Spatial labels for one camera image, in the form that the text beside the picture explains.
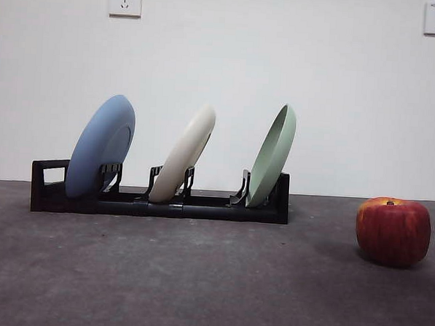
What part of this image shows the blue plate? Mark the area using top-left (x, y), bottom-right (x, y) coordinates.
top-left (64, 91), bottom-right (138, 202)

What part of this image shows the black plate rack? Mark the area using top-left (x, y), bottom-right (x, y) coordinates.
top-left (29, 156), bottom-right (291, 226)

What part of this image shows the pale yellow plate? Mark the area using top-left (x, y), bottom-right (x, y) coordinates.
top-left (149, 101), bottom-right (218, 206)

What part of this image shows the green plate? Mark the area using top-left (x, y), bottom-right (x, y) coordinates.
top-left (244, 101), bottom-right (299, 211)

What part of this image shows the red apple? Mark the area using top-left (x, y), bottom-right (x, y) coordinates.
top-left (353, 195), bottom-right (434, 271)

